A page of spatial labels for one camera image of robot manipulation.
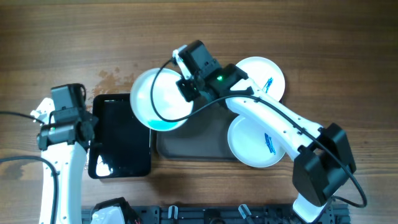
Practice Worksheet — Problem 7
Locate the right black cable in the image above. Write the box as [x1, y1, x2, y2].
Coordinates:
[150, 57, 368, 208]

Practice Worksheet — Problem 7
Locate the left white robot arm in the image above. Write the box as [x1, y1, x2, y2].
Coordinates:
[30, 98, 98, 223]

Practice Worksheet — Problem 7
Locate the left black cable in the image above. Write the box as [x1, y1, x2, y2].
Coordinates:
[0, 110, 60, 224]

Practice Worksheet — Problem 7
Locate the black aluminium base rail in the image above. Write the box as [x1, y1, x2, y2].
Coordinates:
[82, 203, 351, 224]

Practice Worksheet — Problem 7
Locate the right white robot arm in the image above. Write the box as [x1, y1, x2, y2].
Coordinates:
[202, 57, 356, 223]

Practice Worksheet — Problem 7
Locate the black cable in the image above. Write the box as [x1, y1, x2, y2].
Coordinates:
[0, 110, 60, 224]
[150, 57, 368, 208]

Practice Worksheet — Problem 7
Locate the black water tray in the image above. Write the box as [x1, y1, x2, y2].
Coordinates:
[88, 93, 151, 179]

